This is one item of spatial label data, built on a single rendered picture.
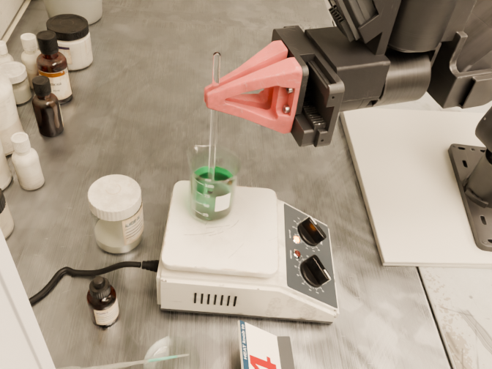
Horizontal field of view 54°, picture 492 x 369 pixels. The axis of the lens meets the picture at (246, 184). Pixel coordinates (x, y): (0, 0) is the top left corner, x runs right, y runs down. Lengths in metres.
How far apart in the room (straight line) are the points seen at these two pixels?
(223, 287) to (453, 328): 0.28
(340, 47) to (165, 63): 0.54
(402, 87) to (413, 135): 0.37
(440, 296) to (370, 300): 0.09
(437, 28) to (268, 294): 0.30
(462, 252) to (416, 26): 0.35
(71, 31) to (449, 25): 0.61
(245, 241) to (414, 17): 0.27
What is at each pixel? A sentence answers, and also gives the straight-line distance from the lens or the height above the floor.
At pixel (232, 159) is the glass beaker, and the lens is 0.51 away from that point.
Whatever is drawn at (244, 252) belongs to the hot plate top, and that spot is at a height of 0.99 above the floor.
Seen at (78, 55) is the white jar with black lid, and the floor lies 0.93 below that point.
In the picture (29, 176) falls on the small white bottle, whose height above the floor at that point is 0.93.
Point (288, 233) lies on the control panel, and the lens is 0.56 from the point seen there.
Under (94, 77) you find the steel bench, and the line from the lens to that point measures 0.89.
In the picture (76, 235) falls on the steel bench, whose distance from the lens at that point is 0.64.
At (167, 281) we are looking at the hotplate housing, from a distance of 0.51.
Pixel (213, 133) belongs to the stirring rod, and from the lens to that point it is 0.44.
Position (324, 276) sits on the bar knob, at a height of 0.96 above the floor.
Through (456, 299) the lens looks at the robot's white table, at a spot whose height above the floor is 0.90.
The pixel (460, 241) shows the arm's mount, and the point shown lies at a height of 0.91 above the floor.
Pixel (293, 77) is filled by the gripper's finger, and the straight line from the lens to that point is 0.40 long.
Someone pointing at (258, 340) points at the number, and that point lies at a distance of 0.53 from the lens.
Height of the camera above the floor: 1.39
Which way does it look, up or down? 45 degrees down
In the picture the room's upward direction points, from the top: 9 degrees clockwise
